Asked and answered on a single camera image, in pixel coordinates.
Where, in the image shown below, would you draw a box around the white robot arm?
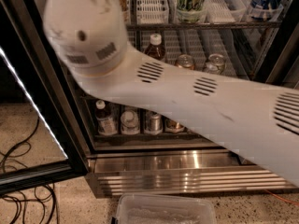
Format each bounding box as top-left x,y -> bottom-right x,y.
43,0 -> 299,186

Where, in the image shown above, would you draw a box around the white capped bottle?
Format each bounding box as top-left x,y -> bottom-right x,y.
121,110 -> 140,135

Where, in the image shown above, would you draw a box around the bronze can bottom shelf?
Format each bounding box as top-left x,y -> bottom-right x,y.
165,119 -> 185,133

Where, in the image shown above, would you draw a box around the small brown tea bottle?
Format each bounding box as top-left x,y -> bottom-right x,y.
95,100 -> 118,136

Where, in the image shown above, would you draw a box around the brown tea bottle white cap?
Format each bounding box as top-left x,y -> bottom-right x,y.
144,33 -> 166,62

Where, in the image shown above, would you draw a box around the white shelf tray empty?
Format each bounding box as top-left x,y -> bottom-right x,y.
136,0 -> 169,24

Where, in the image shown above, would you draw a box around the stainless steel display fridge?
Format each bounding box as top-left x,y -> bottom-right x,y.
6,0 -> 299,199

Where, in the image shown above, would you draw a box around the open glass fridge door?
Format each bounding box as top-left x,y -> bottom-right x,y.
0,0 -> 89,195

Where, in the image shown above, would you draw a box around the silver can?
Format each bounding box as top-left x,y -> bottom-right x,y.
145,111 -> 163,135

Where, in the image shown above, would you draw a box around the copper gold can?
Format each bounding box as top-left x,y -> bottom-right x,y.
175,54 -> 195,70

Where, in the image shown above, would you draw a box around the white green can right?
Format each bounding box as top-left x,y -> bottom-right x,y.
203,53 -> 226,75

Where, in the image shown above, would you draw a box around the clear plastic storage bin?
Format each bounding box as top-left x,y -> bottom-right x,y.
111,193 -> 217,224

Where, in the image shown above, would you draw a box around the tall green drink can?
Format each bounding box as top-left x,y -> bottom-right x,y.
177,0 -> 205,23

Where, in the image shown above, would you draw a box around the tall orange drink can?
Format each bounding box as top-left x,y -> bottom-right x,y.
120,0 -> 130,24

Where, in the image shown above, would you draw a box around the black floor cables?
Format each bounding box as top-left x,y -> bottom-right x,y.
0,115 -> 60,224

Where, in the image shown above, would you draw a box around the orange cable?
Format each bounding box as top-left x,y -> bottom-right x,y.
264,189 -> 299,207

